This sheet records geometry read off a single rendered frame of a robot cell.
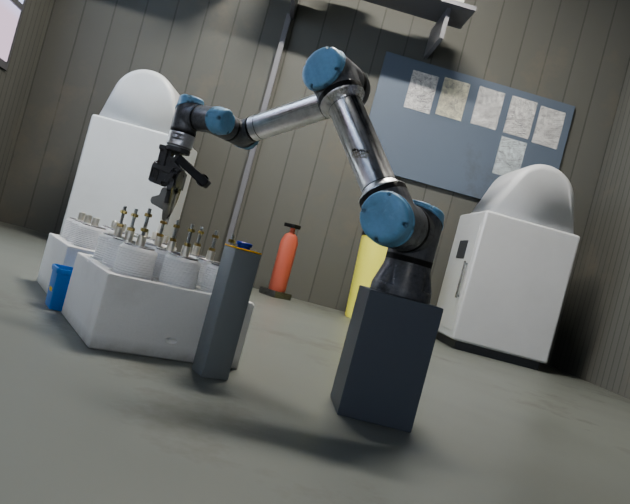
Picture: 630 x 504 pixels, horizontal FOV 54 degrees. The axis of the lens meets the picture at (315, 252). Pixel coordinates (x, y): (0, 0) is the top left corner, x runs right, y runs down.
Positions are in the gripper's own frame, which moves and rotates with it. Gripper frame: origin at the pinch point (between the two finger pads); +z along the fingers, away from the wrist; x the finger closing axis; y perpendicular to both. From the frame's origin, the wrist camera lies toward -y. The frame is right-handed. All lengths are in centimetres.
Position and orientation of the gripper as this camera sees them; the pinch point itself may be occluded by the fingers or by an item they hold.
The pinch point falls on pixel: (167, 216)
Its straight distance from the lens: 186.5
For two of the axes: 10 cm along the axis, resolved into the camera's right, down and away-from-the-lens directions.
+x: -0.5, -0.2, -10.0
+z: -2.6, 9.7, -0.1
